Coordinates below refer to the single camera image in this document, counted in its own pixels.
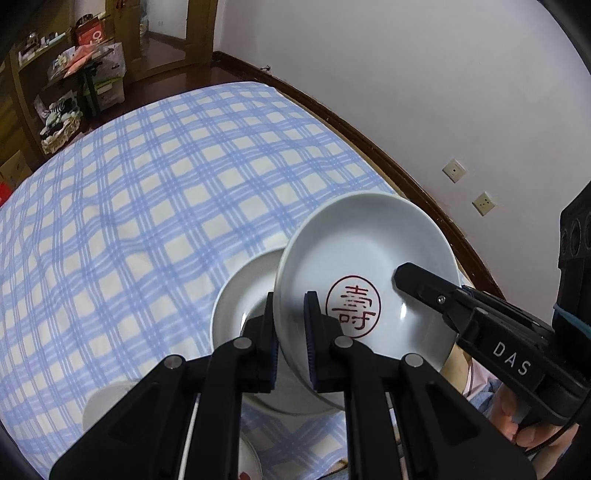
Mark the red gift bag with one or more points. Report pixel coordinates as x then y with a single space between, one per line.
91 32

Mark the white cherry print plate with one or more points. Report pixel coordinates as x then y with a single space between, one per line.
108 406

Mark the wooden corner shelf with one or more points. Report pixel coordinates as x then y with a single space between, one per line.
27 92

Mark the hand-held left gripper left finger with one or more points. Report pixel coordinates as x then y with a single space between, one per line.
265 364

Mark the white storage box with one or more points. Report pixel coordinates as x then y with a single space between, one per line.
111 92

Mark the wicker basket with plush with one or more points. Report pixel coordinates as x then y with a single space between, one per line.
57 124

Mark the person's right hand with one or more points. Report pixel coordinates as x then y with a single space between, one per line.
510 413

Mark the pink cloth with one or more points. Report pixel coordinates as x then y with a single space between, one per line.
480 383

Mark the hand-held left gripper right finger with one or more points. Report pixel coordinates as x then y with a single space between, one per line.
310 350

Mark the pink packet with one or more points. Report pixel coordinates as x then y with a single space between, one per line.
76 60

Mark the small red patterned bowl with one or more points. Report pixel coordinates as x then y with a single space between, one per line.
369 240

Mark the small black side table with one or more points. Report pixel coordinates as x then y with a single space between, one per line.
90 83

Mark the blue plaid blanket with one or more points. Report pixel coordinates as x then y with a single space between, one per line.
152 207

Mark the wooden door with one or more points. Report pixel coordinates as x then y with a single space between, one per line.
161 37

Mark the beige wall socket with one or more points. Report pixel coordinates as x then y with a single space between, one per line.
454 170
484 203

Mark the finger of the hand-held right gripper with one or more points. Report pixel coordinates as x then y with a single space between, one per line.
508 310
429 290

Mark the cardboard box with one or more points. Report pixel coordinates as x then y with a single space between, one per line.
14 170

